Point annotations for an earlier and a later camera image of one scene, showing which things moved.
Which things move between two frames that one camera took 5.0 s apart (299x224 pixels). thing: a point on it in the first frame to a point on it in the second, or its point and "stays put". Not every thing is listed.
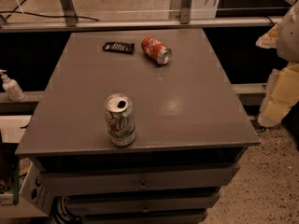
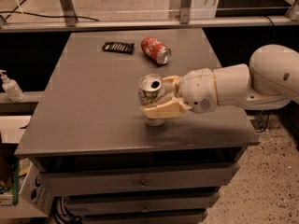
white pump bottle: x=11 y=87 stays put
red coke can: x=160 y=53 stays put
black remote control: x=120 y=47 stays put
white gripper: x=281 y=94 to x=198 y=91
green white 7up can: x=121 y=120 to x=150 y=94
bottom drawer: x=175 y=218 stays put
